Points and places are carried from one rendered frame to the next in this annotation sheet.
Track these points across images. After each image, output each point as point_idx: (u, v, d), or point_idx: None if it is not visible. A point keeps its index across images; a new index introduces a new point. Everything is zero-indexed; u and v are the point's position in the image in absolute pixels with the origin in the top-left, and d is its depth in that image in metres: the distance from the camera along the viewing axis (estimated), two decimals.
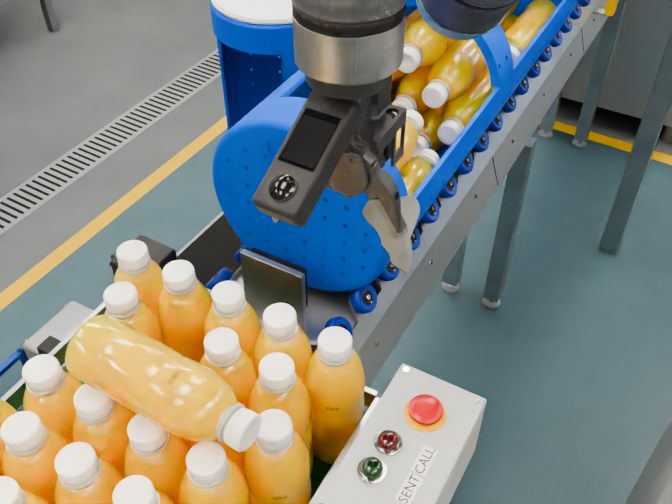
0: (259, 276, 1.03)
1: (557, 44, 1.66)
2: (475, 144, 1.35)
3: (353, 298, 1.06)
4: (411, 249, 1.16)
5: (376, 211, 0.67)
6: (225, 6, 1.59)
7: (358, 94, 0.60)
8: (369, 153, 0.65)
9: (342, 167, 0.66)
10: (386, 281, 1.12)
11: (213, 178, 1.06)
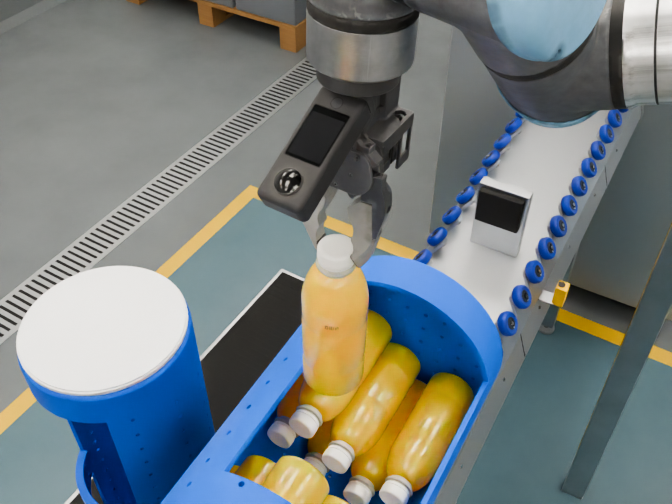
0: None
1: None
2: None
3: None
4: None
5: (362, 213, 0.69)
6: (30, 359, 1.18)
7: (368, 92, 0.60)
8: (375, 153, 0.65)
9: (347, 165, 0.66)
10: None
11: None
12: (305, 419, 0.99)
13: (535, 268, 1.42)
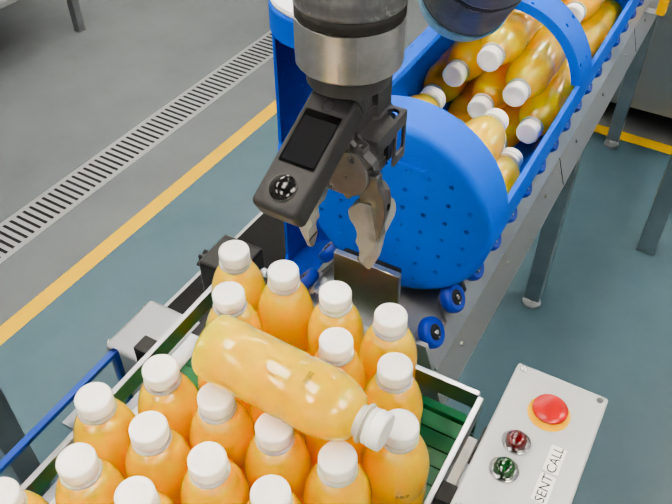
0: (352, 276, 1.03)
1: (615, 44, 1.66)
2: None
3: (443, 295, 1.06)
4: (492, 248, 1.16)
5: (363, 214, 0.68)
6: (285, 6, 1.59)
7: (359, 94, 0.60)
8: (369, 153, 0.65)
9: (342, 167, 0.66)
10: (469, 280, 1.12)
11: None
12: None
13: None
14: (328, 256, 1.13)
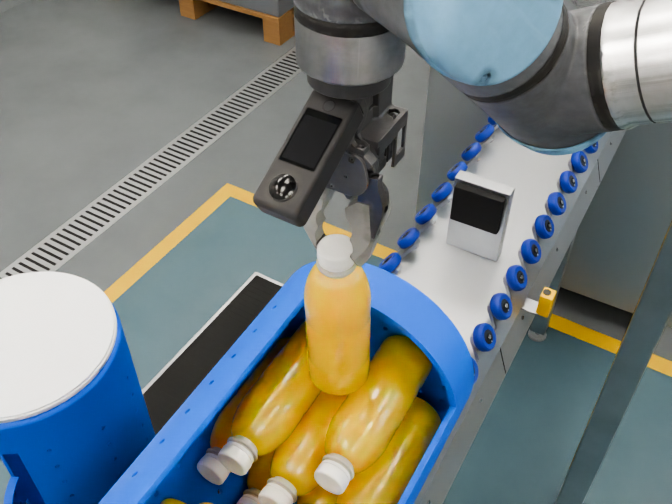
0: None
1: None
2: None
3: None
4: None
5: (360, 214, 0.69)
6: None
7: (359, 94, 0.60)
8: (370, 153, 0.65)
9: (343, 167, 0.66)
10: None
11: None
12: (236, 453, 0.83)
13: (517, 274, 1.26)
14: None
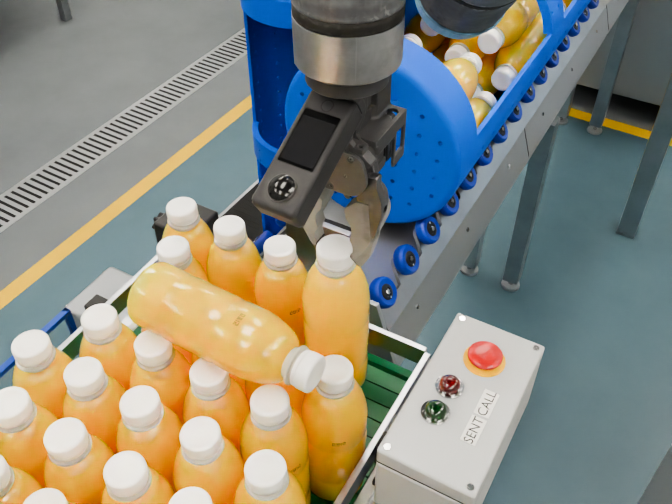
0: (304, 236, 1.03)
1: (580, 21, 1.65)
2: (520, 108, 1.38)
3: (396, 256, 1.07)
4: None
5: (359, 214, 0.69)
6: None
7: (357, 94, 0.60)
8: (369, 153, 0.65)
9: (342, 167, 0.66)
10: (427, 216, 1.14)
11: (285, 114, 1.11)
12: None
13: None
14: None
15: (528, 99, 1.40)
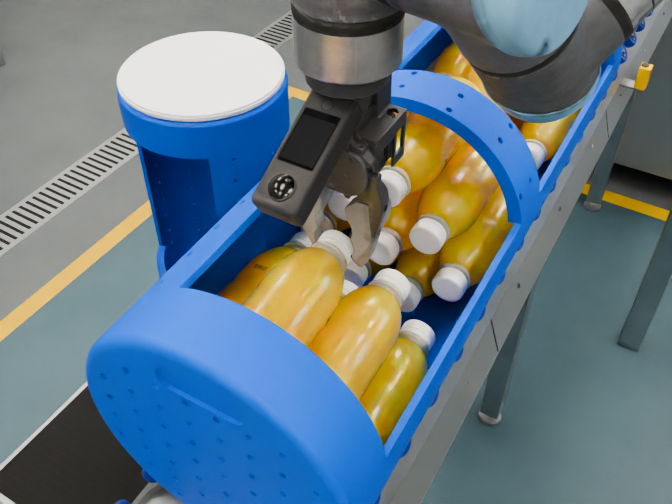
0: None
1: None
2: None
3: None
4: None
5: (359, 213, 0.69)
6: (133, 94, 1.19)
7: (357, 94, 0.60)
8: (369, 153, 0.65)
9: (342, 167, 0.66)
10: None
11: (89, 391, 0.70)
12: None
13: None
14: None
15: (500, 283, 1.00)
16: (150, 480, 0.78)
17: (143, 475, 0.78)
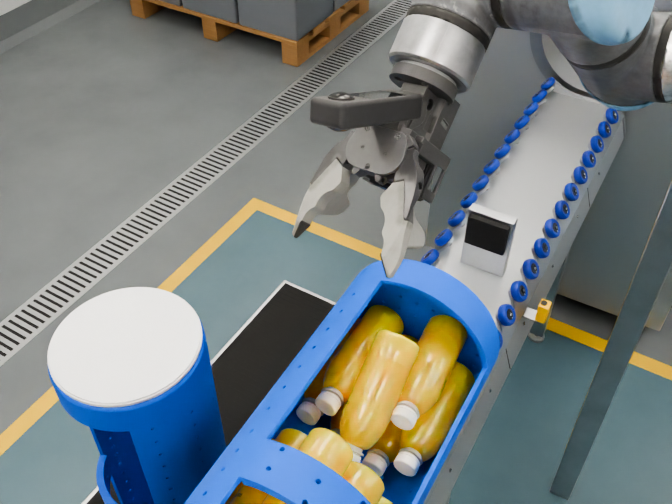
0: None
1: None
2: None
3: None
4: None
5: (395, 194, 0.72)
6: (60, 374, 1.31)
7: (429, 78, 0.73)
8: (414, 140, 0.73)
9: (386, 145, 0.73)
10: None
11: None
12: (329, 399, 1.15)
13: (519, 288, 1.54)
14: None
15: None
16: None
17: None
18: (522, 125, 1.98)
